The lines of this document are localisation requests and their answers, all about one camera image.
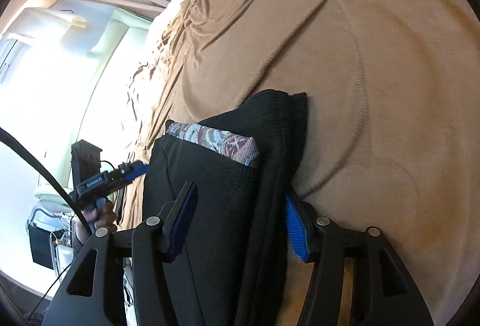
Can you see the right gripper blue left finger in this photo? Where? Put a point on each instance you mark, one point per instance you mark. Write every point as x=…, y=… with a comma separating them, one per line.
x=177, y=217

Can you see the black t-shirt with patterned trim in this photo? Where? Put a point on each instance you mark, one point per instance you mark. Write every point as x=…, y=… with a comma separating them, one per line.
x=232, y=269

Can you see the black storage bin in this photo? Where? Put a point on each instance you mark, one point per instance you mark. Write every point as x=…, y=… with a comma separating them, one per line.
x=49, y=229

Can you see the person's left hand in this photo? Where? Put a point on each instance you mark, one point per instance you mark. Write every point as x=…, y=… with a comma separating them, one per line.
x=99, y=218

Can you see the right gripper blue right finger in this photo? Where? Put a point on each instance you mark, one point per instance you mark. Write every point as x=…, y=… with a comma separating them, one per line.
x=301, y=228

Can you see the folded black garment on left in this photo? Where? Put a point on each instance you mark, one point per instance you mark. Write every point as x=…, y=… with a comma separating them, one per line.
x=119, y=202

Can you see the peach brown blanket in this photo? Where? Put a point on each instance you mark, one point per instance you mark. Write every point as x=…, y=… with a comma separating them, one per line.
x=393, y=128

